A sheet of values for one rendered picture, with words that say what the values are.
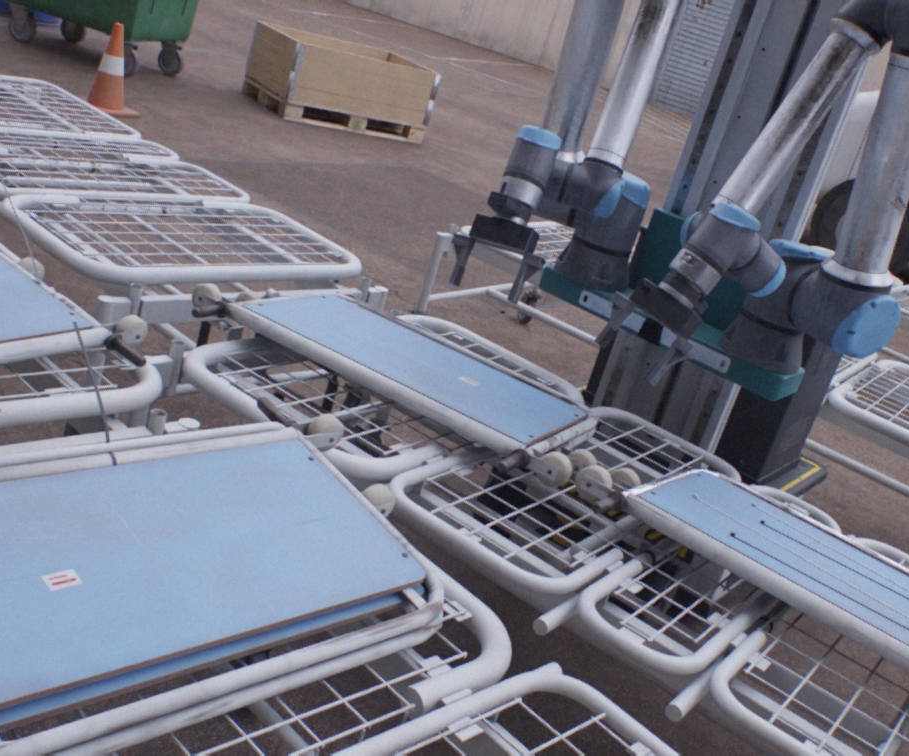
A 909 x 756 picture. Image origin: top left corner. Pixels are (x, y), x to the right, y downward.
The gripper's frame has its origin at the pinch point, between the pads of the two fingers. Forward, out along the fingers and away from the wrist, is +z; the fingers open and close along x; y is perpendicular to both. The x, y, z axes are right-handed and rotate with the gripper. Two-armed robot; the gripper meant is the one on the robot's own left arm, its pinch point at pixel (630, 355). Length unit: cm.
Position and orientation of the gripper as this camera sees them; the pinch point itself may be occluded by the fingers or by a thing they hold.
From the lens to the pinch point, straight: 205.7
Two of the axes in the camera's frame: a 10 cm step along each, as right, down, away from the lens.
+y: -4.9, -2.9, -8.2
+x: 6.3, 5.3, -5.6
